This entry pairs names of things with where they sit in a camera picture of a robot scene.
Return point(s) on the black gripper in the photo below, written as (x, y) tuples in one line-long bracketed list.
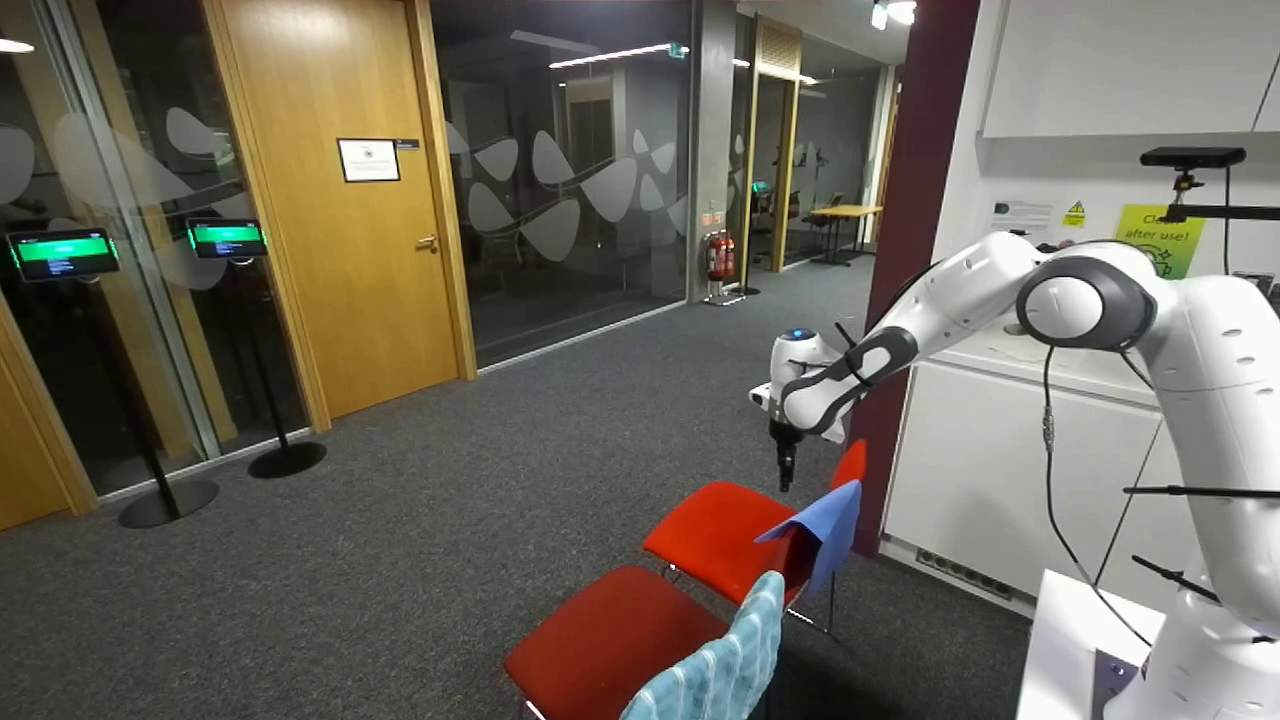
[(786, 440)]

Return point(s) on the right green screen stand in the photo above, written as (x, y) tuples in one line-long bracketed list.
[(243, 247)]

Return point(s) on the framed door sign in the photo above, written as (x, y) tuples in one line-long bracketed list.
[(370, 161)]

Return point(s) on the white table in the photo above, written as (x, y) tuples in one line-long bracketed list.
[(1083, 655)]

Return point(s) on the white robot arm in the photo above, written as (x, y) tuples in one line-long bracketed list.
[(1207, 348)]

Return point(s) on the teal striped towel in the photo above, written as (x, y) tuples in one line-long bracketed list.
[(731, 675)]

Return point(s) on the wooden door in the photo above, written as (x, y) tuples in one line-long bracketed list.
[(370, 279)]

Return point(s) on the blue cloth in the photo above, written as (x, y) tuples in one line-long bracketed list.
[(817, 537)]

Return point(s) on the red fire extinguisher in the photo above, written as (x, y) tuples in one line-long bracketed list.
[(722, 257)]

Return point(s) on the white cabinet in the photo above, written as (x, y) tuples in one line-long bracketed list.
[(1012, 462)]

